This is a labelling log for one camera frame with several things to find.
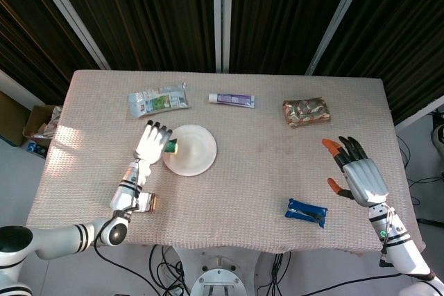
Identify dark brown pleated curtain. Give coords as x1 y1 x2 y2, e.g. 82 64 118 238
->
44 0 216 72
230 0 362 75
315 0 444 125
0 0 109 106

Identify open cardboard box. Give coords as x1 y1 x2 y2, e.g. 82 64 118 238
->
22 104 64 148

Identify purple and white toothpaste tube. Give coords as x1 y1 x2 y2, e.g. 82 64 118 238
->
207 93 257 109

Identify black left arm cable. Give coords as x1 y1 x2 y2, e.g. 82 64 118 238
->
93 205 185 296

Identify right wrist cable bundle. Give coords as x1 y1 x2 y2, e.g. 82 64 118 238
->
379 205 399 268

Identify white metal frame post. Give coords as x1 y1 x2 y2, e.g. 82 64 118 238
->
212 0 232 73
27 0 112 70
305 0 374 76

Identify silver right hand orange fingertips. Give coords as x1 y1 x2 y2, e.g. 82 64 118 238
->
321 135 389 209

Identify tangled black cable bundle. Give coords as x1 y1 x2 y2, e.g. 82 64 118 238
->
148 243 190 296

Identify gold foil wrapped package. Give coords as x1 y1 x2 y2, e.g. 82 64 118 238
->
282 96 331 128

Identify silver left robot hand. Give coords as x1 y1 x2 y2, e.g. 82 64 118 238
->
133 119 174 165

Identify white round plate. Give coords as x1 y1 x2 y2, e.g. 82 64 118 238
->
162 124 218 177

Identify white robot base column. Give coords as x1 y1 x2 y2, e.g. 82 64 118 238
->
189 267 251 296

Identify white and green snack pouch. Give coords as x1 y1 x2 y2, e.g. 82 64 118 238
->
128 82 191 119

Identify thin black floor cables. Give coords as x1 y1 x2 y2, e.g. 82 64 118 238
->
395 134 444 207

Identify long black floor cable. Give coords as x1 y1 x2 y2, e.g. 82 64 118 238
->
255 271 405 296

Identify brown cabinet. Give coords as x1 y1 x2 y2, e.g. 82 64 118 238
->
0 90 31 147

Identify beige waffle tablecloth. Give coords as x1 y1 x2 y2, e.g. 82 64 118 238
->
26 69 426 254

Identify white metal frame bar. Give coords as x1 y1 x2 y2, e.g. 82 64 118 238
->
394 100 444 134

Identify blue foil snack package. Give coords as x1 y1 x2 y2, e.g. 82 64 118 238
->
284 198 329 229

